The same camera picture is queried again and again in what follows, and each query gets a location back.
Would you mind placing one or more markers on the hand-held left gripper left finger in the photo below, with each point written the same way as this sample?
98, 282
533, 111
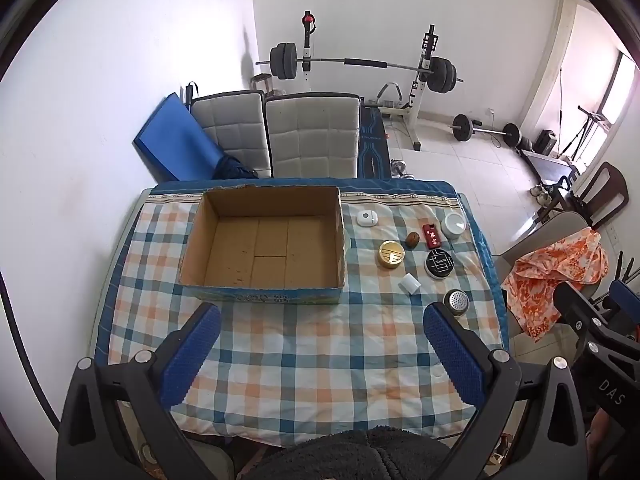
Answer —
192, 355

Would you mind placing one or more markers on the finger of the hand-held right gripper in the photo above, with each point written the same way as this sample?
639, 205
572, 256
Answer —
626, 294
572, 302

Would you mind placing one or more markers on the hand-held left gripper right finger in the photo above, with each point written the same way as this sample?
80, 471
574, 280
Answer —
452, 355

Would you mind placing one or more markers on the silver perforated-lid tin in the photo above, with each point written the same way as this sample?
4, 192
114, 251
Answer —
456, 302

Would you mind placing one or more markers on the black round tin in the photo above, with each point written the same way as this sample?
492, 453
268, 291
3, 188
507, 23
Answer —
439, 262

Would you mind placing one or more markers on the gold round tin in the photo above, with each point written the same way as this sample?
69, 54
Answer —
392, 254

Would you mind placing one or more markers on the brown walnut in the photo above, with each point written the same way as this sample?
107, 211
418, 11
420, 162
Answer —
412, 240

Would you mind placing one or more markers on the white round jar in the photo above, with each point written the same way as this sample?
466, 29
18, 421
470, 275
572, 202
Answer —
454, 225

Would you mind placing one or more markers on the cardboard box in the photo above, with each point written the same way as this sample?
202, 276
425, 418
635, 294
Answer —
270, 245

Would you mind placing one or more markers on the white rounded case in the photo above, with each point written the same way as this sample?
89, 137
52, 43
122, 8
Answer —
366, 218

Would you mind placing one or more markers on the orange floral cloth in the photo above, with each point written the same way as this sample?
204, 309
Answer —
550, 270

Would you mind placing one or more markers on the beige chair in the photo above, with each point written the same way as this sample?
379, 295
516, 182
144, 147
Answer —
550, 227

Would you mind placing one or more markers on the small white box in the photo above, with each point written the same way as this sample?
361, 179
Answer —
410, 283

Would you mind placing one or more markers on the brown wooden chair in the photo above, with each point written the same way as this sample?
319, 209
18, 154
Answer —
612, 195

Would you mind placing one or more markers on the checkered tablecloth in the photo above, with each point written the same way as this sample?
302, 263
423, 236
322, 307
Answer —
300, 350

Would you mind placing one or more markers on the small red box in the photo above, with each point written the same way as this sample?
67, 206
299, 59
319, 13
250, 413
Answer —
430, 236

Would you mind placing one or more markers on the dark fleece clothing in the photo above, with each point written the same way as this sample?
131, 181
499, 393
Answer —
350, 455

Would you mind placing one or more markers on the black box device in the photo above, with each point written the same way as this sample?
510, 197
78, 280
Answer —
545, 141

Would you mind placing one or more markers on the black tripod stand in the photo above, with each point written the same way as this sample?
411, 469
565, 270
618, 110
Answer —
582, 132

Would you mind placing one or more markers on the dark blue cloth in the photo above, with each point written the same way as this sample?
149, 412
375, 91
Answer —
235, 167

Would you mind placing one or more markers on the chrome dumbbells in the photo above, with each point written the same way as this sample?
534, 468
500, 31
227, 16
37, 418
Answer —
398, 166

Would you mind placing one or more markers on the window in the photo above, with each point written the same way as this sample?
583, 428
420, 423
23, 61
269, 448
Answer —
620, 90

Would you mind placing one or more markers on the short barbell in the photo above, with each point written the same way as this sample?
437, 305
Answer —
460, 126

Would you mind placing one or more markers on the blue foam mat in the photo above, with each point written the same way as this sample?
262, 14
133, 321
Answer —
175, 140

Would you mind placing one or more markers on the grey padded chair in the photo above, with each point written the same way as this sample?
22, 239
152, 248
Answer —
312, 135
235, 130

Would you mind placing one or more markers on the white barbell rack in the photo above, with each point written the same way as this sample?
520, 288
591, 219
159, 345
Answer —
425, 85

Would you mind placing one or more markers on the grey exercise machine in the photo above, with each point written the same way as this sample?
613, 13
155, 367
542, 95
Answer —
390, 96

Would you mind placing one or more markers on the wooden stool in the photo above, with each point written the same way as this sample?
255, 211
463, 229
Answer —
261, 81

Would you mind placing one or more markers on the long barbell with black plates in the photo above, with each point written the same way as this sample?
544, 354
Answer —
365, 63

